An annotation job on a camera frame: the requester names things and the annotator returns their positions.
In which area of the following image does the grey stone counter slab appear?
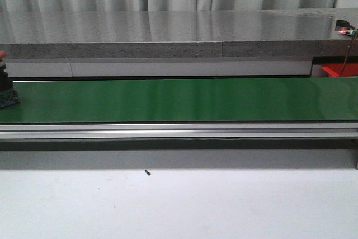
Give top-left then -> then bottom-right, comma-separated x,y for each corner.
1,8 -> 357,59

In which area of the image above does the green conveyor belt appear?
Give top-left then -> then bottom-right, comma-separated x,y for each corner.
1,77 -> 357,124

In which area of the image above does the red plastic tray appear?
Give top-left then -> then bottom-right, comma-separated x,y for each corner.
321,63 -> 358,77

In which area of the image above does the small green circuit board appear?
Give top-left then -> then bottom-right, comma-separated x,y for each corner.
335,20 -> 357,36

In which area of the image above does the aluminium conveyor frame rail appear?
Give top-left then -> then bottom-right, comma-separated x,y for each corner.
1,122 -> 357,140

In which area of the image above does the red black wire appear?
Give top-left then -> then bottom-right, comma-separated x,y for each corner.
339,33 -> 358,77

